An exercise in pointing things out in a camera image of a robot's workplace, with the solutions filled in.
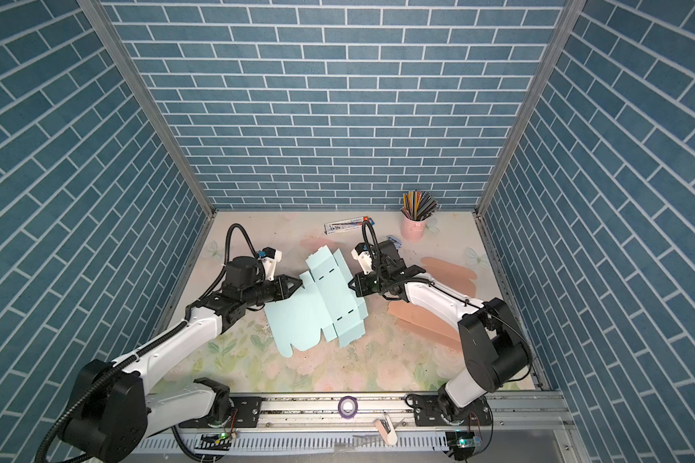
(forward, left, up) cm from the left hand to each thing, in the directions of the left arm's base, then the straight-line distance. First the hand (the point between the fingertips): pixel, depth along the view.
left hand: (302, 283), depth 82 cm
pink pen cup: (+27, -37, -8) cm, 46 cm away
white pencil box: (+35, -11, -13) cm, 39 cm away
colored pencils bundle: (+34, -39, -2) cm, 52 cm away
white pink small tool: (-35, -23, -11) cm, 43 cm away
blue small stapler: (+27, -32, -13) cm, 44 cm away
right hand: (+2, -13, -3) cm, 13 cm away
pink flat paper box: (-6, -38, -15) cm, 42 cm away
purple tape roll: (-29, -15, -14) cm, 36 cm away
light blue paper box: (-1, -6, -11) cm, 13 cm away
